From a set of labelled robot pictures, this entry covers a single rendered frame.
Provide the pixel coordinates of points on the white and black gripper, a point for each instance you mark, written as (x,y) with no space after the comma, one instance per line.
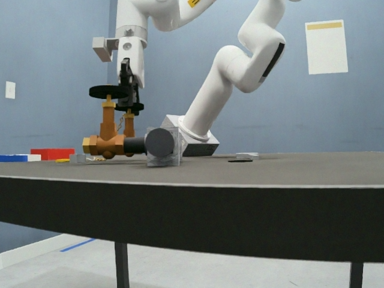
(131,48)

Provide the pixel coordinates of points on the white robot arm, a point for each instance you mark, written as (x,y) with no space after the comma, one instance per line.
(231,65)

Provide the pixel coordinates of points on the red flat block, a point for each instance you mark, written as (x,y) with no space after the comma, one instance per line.
(53,154)

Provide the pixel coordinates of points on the grey hex nut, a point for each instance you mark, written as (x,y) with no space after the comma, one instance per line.
(77,158)

